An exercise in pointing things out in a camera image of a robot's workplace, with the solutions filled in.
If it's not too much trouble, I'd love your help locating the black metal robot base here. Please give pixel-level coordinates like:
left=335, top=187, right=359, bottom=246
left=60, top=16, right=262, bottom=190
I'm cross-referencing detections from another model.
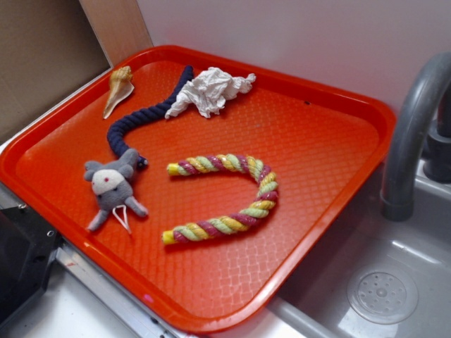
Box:
left=1, top=204, right=61, bottom=327

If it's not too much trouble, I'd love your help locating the tan conch shell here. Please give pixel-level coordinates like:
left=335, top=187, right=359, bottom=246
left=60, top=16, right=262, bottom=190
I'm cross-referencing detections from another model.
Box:
left=102, top=65, right=135, bottom=120

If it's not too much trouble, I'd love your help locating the orange plastic tray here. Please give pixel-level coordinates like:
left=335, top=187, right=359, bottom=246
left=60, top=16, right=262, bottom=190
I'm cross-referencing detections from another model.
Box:
left=1, top=46, right=395, bottom=334

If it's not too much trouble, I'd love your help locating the crumpled white paper towel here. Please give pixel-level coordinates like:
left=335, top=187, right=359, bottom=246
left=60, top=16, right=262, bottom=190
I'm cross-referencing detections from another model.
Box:
left=165, top=67, right=257, bottom=119

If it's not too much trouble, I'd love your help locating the grey plush animal toy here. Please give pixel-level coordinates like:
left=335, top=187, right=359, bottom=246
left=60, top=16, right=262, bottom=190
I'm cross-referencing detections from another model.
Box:
left=84, top=149, right=149, bottom=232

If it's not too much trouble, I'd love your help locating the grey plastic faucet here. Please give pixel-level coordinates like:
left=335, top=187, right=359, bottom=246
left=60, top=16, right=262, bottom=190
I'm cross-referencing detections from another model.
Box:
left=380, top=51, right=450, bottom=221

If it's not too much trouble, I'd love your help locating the grey toy sink basin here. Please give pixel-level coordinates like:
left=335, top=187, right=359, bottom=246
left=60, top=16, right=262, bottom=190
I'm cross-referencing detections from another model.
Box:
left=268, top=171, right=450, bottom=337

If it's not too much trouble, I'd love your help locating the grey sink drain cover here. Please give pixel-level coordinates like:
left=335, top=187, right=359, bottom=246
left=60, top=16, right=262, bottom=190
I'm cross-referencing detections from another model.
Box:
left=347, top=267, right=419, bottom=325

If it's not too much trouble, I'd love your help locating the dark grey faucet knob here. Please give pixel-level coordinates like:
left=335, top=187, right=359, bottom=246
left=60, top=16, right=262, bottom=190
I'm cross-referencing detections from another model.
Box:
left=423, top=89, right=450, bottom=184

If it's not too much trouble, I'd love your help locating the brown cardboard panel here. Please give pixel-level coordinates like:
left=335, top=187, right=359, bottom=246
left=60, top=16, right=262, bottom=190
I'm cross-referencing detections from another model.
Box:
left=1, top=1, right=109, bottom=142

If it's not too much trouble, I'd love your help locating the multicoloured twisted rope toy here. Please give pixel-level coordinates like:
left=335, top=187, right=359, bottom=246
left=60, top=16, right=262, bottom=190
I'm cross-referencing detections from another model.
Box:
left=161, top=154, right=278, bottom=245

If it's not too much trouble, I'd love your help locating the navy blue rope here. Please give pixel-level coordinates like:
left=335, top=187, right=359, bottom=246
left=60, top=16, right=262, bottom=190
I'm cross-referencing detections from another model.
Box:
left=106, top=65, right=195, bottom=171

